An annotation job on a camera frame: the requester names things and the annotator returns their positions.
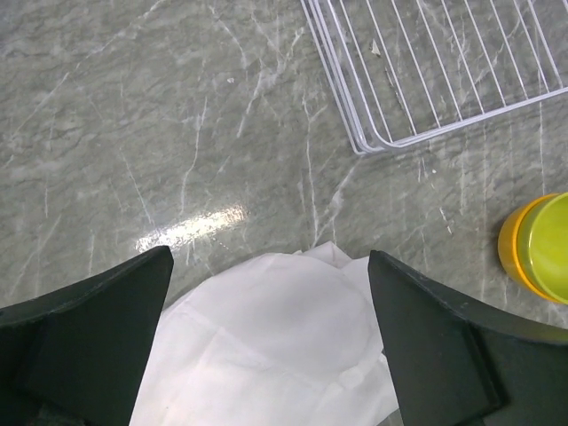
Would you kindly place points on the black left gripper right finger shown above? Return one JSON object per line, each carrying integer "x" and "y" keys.
{"x": 457, "y": 361}

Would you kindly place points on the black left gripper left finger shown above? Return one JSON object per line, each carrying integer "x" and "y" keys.
{"x": 84, "y": 348}

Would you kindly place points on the lime green bowl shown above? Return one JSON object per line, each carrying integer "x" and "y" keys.
{"x": 542, "y": 246}

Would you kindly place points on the white cloth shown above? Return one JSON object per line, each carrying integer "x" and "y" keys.
{"x": 282, "y": 339}

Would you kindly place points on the white wire dish rack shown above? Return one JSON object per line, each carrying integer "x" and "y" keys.
{"x": 404, "y": 72}

